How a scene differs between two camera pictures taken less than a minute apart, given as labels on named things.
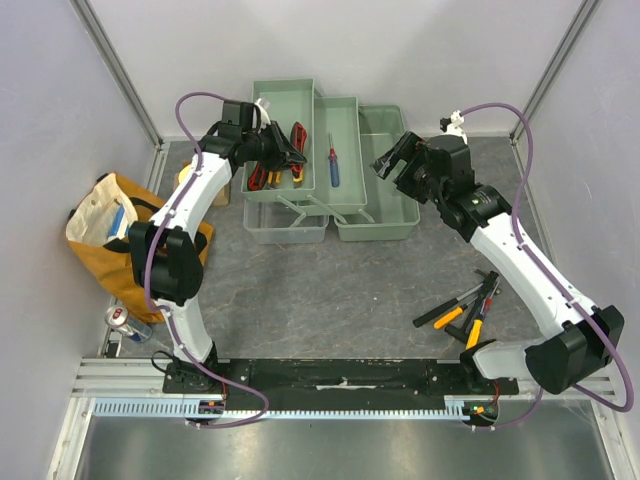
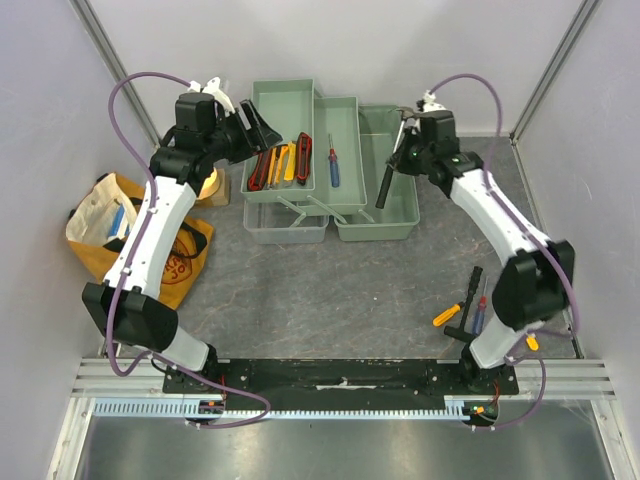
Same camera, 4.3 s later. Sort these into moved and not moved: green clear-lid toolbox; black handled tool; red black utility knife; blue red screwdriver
Moved: black handled tool
Not moved: red black utility knife; green clear-lid toolbox; blue red screwdriver
